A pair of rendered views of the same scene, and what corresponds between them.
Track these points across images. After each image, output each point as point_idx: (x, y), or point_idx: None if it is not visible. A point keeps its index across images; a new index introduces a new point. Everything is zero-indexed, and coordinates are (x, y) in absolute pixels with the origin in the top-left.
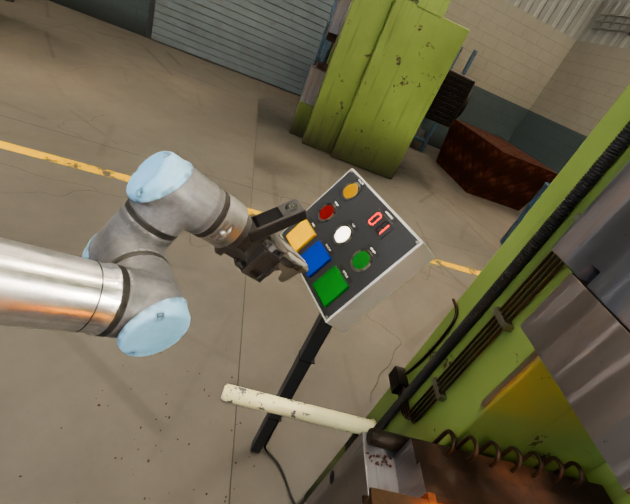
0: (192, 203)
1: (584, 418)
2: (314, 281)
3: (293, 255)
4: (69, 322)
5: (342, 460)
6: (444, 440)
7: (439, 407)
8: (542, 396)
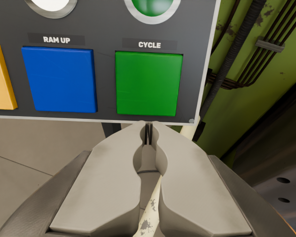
0: None
1: None
2: (111, 106)
3: (171, 179)
4: None
5: None
6: None
7: (276, 56)
8: None
